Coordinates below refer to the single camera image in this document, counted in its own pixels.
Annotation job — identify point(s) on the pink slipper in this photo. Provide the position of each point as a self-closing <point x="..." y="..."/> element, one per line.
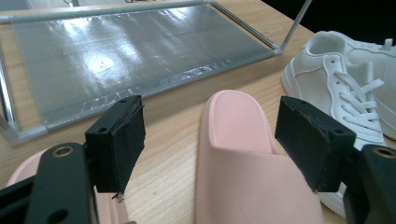
<point x="236" y="149"/>
<point x="21" y="169"/>

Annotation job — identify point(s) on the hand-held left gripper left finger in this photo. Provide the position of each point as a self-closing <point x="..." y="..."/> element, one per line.
<point x="115" y="146"/>

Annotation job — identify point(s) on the white sneaker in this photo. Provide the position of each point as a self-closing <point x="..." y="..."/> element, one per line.
<point x="379" y="65"/>
<point x="311" y="84"/>

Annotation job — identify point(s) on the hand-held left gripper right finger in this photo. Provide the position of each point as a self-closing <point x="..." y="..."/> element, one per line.
<point x="314" y="146"/>

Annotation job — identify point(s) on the grey metal shoe rack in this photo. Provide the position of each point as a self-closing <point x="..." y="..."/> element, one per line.
<point x="124" y="62"/>

